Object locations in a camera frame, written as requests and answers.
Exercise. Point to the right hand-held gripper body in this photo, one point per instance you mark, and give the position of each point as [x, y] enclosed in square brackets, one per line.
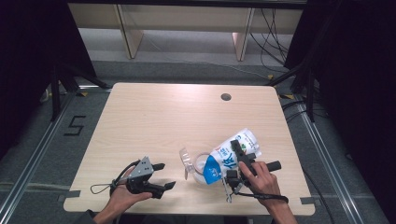
[233, 180]

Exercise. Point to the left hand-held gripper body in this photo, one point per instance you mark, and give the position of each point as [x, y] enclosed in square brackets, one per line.
[141, 172]

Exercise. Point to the white and blue milk pouch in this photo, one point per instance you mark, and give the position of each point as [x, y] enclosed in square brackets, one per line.
[222, 158]

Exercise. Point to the person's left hand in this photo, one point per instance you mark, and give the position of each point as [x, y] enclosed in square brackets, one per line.
[121, 199]

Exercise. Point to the person's right hand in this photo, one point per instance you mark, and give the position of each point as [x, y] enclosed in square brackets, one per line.
[266, 186]

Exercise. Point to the round grey table grommet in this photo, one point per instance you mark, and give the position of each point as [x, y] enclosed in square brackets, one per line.
[226, 97]

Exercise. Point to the yellow black tape piece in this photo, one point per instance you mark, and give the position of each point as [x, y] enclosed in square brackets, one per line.
[288, 96]
[270, 76]
[82, 94]

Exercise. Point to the black metal stand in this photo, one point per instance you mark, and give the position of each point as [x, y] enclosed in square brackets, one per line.
[56, 93]
[309, 93]

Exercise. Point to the light wooden shelf unit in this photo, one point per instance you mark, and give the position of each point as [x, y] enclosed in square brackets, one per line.
[134, 37]

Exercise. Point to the black curtain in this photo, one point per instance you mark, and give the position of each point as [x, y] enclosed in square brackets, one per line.
[358, 77]
[25, 62]

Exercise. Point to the metal floor rail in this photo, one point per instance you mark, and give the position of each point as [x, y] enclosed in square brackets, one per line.
[34, 152]
[31, 186]
[323, 155]

